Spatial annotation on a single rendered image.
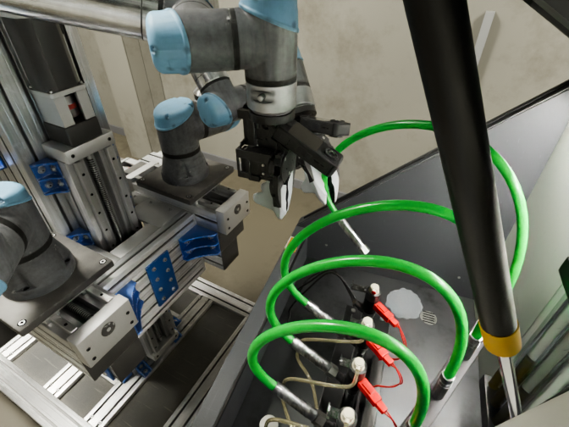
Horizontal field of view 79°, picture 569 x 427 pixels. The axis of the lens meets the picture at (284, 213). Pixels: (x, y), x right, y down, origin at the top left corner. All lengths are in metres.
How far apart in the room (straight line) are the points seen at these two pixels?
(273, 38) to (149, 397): 1.44
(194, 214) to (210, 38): 0.75
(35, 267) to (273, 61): 0.65
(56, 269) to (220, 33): 0.63
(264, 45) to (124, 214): 0.77
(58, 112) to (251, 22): 0.57
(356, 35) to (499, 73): 0.81
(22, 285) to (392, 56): 2.05
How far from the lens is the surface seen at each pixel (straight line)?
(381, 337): 0.39
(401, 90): 2.34
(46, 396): 1.80
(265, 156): 0.55
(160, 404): 1.62
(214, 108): 0.79
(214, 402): 0.76
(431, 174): 0.89
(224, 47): 0.49
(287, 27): 0.49
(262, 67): 0.50
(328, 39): 2.41
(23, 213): 0.83
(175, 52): 0.49
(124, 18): 0.62
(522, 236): 0.61
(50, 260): 0.90
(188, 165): 1.10
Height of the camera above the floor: 1.64
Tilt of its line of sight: 38 degrees down
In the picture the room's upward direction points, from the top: straight up
